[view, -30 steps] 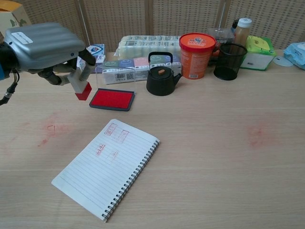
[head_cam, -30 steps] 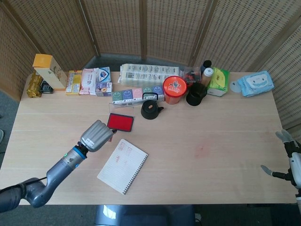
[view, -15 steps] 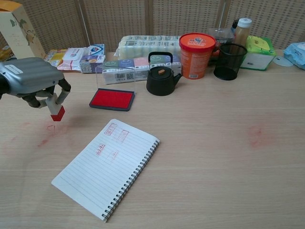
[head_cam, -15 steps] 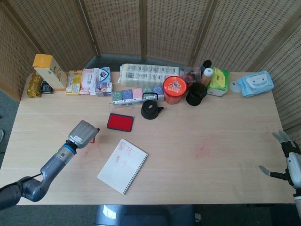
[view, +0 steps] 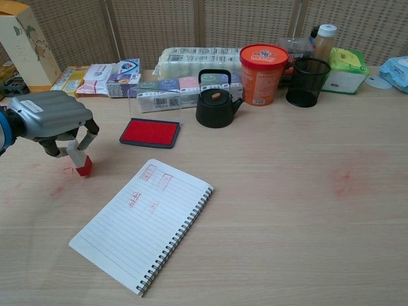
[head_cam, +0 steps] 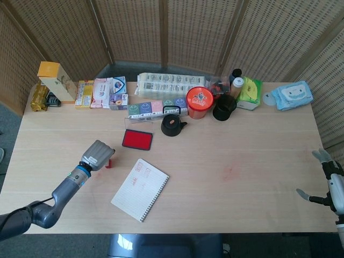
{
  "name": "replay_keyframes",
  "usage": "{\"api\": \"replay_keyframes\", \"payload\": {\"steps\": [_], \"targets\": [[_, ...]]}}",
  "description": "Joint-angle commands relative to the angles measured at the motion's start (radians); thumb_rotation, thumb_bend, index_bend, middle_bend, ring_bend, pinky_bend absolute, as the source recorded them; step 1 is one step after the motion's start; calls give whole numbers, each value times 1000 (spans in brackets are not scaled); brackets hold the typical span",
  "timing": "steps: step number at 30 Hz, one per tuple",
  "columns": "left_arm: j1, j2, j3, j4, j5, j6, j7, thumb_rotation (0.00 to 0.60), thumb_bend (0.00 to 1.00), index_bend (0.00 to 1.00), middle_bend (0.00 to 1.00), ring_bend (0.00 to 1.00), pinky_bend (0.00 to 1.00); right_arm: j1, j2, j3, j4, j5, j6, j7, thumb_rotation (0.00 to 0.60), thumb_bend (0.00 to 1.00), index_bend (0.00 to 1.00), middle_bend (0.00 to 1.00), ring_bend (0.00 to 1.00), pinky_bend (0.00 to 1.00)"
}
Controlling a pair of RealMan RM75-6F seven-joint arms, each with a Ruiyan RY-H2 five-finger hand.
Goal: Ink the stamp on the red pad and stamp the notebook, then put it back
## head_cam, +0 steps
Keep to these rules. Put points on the gold foil package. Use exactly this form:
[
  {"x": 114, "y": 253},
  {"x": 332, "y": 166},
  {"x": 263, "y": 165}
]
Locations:
[{"x": 39, "y": 98}]

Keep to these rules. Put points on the pink wet wipes pack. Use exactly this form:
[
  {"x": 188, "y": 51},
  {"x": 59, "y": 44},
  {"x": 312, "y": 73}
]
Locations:
[{"x": 100, "y": 92}]

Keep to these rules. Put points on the multicolour pocket tissue row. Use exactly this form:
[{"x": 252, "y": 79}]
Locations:
[{"x": 146, "y": 108}]

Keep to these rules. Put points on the woven folding screen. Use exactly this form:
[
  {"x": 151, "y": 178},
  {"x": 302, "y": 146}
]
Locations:
[{"x": 188, "y": 32}]

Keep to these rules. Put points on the small purple box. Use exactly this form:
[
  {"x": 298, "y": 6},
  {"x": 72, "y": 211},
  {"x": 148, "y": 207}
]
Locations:
[{"x": 118, "y": 102}]

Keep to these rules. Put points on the black teapot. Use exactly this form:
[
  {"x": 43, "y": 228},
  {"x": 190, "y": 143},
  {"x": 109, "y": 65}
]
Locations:
[{"x": 170, "y": 126}]

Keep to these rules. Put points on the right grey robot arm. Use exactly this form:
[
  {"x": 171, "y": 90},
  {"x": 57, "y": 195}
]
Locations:
[{"x": 340, "y": 228}]

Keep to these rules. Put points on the yellow snack box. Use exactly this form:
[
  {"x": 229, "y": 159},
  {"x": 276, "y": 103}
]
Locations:
[{"x": 84, "y": 94}]

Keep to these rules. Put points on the clear plastic clip box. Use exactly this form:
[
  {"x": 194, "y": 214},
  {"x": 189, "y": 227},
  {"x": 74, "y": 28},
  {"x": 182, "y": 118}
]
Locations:
[{"x": 220, "y": 84}]

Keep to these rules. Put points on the white lined spiral notebook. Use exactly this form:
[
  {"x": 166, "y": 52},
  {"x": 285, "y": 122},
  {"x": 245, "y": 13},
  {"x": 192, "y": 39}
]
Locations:
[{"x": 139, "y": 189}]

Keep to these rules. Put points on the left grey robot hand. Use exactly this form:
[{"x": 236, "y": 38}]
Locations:
[{"x": 96, "y": 156}]

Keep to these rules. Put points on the green tissue pack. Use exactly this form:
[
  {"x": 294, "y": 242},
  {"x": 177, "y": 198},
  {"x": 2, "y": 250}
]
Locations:
[{"x": 250, "y": 92}]

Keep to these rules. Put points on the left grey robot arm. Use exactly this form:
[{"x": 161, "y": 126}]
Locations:
[{"x": 61, "y": 190}]

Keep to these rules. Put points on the orange lidded tub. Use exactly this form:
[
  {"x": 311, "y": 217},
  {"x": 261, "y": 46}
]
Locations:
[{"x": 199, "y": 100}]

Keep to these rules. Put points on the tall yellow cream gift box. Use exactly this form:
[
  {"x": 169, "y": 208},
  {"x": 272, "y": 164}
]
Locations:
[{"x": 57, "y": 84}]

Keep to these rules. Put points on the large clear-wrapped tissue pack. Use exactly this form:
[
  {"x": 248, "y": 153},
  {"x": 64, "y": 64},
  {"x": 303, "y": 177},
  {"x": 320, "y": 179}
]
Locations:
[{"x": 166, "y": 84}]

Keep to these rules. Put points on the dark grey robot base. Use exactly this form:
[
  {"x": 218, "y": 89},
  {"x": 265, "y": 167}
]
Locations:
[{"x": 166, "y": 246}]

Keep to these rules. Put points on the clear ink pad lid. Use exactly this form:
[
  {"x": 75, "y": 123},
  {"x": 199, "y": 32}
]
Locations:
[{"x": 139, "y": 122}]

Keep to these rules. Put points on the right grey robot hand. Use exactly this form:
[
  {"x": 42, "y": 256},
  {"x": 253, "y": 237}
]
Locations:
[{"x": 337, "y": 190}]

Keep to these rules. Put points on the black bottle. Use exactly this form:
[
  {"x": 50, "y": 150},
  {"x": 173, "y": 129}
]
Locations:
[{"x": 236, "y": 72}]

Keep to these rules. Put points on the blue wet wipes pack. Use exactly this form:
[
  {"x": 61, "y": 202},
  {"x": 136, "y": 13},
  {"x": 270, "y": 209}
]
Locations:
[{"x": 291, "y": 95}]

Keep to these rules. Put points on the blue white carton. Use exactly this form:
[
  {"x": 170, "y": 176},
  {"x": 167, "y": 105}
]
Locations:
[{"x": 119, "y": 84}]

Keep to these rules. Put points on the black mesh pen cup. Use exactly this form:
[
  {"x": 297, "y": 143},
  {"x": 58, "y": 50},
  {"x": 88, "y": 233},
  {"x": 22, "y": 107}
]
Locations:
[{"x": 223, "y": 110}]

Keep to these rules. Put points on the amber bottle white cap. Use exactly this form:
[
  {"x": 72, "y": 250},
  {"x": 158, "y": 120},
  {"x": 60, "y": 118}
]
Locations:
[{"x": 237, "y": 86}]

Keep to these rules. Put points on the red ink pad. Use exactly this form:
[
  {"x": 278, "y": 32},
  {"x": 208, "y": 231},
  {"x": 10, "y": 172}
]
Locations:
[{"x": 138, "y": 139}]

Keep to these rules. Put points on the small red stamp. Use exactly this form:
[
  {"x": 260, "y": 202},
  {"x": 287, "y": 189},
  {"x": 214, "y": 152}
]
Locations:
[{"x": 109, "y": 164}]

